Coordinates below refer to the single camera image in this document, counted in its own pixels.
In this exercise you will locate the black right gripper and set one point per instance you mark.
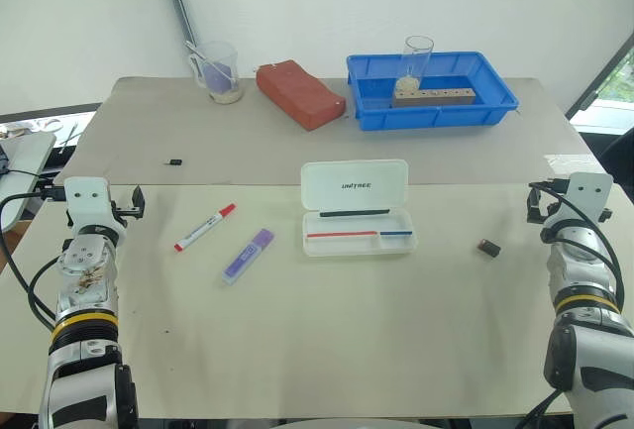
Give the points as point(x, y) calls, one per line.
point(551, 203)

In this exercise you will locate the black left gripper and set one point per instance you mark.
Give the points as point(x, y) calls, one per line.
point(121, 212)

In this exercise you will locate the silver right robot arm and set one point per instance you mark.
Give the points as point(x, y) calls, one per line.
point(582, 310)

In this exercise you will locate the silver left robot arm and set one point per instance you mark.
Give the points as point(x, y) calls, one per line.
point(84, 270)

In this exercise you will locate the white plastic pencil case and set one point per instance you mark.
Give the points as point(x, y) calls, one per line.
point(354, 211)

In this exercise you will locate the small black clip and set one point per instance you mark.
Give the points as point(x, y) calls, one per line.
point(175, 162)

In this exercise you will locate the small dark brown eraser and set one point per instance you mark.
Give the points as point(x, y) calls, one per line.
point(489, 247)

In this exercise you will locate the white marker with red cap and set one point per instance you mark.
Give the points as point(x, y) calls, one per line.
point(204, 228)

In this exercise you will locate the black chair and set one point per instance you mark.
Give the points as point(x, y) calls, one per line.
point(616, 154)

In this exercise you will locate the metal tweezers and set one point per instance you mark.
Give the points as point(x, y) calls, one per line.
point(69, 137)

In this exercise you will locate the purple highlighter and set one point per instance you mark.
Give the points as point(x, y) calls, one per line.
point(247, 255)

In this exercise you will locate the white side table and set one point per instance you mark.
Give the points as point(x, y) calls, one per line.
point(22, 161)

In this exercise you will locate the blue plastic bin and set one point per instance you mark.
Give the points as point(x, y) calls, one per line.
point(431, 112)

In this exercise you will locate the blue pen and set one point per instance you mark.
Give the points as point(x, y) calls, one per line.
point(396, 234)

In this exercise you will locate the wooden block with holes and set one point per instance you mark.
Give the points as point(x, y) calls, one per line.
point(436, 97)

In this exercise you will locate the clear plastic measuring cup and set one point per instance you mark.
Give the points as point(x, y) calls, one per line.
point(218, 75)

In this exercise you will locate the clear glass tumbler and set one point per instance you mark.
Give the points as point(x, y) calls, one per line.
point(416, 65)

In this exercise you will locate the black pen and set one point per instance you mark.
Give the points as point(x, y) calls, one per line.
point(354, 212)

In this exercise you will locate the red brick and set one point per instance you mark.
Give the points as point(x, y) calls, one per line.
point(299, 94)

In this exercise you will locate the red pen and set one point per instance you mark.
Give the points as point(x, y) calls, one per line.
point(342, 235)

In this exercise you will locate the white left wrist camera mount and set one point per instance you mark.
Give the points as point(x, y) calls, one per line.
point(86, 201)

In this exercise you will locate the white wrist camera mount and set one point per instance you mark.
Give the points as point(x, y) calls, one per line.
point(86, 201)
point(589, 191)

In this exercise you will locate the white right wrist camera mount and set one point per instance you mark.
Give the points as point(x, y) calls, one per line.
point(589, 191)

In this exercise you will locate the dark window frame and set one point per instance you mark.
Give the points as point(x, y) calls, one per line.
point(599, 77)

